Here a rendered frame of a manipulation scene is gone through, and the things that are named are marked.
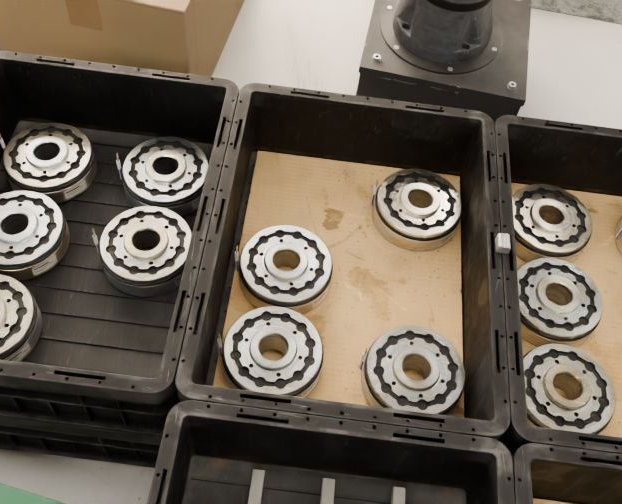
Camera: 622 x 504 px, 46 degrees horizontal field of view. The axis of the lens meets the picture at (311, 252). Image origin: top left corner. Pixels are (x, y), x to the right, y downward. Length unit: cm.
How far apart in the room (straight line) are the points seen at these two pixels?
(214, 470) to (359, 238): 32
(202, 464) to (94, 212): 33
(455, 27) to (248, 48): 36
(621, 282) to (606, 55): 60
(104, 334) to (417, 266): 36
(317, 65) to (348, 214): 43
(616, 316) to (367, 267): 29
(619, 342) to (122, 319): 55
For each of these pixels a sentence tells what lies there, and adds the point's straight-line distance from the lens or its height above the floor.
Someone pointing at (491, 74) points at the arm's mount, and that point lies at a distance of 116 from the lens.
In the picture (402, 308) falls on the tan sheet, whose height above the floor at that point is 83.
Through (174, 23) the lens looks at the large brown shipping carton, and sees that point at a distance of 105.
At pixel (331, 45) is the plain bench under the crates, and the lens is 130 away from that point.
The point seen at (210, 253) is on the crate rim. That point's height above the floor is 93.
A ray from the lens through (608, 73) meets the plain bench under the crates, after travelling 140.
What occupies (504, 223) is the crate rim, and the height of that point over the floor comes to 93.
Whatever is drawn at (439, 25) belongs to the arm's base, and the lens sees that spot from 112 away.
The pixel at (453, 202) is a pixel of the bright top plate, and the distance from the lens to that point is 89.
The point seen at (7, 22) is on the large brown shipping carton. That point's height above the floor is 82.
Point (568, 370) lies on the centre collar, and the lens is 81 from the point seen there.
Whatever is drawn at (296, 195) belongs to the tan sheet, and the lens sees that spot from 90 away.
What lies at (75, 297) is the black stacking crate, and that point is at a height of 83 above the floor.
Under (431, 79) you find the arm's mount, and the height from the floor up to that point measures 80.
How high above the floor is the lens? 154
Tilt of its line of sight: 56 degrees down
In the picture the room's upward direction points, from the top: 8 degrees clockwise
